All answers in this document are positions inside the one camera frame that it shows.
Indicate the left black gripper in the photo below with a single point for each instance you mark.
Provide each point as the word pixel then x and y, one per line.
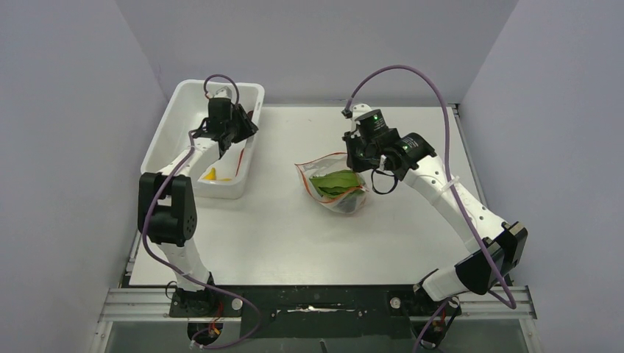
pixel 248 129

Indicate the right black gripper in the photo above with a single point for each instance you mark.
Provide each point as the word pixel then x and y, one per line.
pixel 352 138

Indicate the green toy vegetable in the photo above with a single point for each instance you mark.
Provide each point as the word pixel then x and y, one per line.
pixel 336 183

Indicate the clear zip top bag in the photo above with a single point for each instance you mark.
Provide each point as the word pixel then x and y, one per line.
pixel 347 203

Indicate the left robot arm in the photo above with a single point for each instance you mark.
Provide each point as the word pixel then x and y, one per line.
pixel 167 216

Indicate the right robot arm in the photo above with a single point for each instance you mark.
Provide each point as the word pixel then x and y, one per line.
pixel 495 246

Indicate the white plastic bin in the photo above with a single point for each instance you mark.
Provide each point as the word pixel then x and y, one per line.
pixel 185 111

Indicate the yellow toy banana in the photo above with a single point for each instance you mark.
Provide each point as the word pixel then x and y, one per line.
pixel 212 175

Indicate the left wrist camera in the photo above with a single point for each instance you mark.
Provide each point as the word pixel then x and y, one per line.
pixel 223 92

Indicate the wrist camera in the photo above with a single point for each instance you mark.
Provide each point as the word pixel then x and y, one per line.
pixel 358 110
pixel 223 92

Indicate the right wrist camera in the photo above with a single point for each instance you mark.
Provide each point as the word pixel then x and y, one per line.
pixel 358 110

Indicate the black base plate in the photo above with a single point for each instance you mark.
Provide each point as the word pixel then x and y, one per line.
pixel 318 311

